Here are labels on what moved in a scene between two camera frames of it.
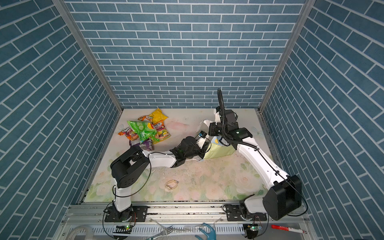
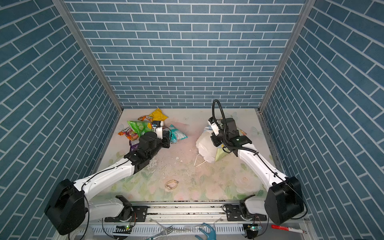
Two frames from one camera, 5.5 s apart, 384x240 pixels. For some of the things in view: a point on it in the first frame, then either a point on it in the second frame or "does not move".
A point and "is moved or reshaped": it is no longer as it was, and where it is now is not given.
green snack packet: [144, 131] does not move
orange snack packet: [130, 134] does not move
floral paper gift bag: [215, 149] is moved or reshaped
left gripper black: [203, 150] to [165, 139]
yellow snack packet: [158, 116] does not move
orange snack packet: [146, 118] does not move
